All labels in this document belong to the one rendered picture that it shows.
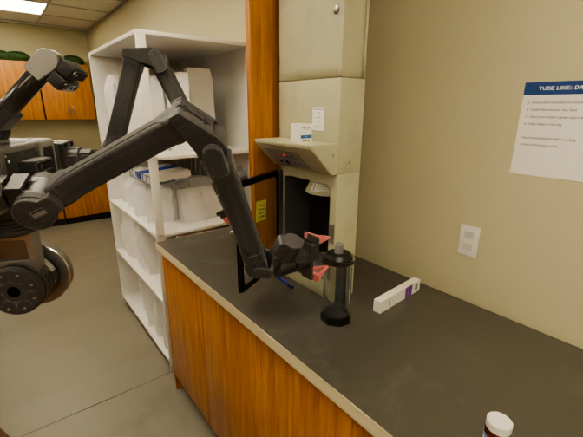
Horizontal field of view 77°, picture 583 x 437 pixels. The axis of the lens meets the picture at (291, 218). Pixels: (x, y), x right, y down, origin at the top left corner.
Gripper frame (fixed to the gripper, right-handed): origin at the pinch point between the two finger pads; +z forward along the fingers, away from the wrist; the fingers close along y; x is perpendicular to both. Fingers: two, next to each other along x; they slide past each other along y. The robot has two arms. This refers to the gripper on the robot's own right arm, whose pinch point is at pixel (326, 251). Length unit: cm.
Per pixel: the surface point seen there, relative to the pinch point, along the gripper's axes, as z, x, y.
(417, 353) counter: 11.6, -27.7, -25.3
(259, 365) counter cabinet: -13.8, 16.2, -44.5
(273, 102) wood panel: 13, 45, 45
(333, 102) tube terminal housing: 11.1, 11.4, 44.5
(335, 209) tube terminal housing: 11.9, 8.7, 10.1
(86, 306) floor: -33, 248, -119
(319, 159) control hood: 3.7, 8.8, 27.4
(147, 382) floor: -23, 125, -120
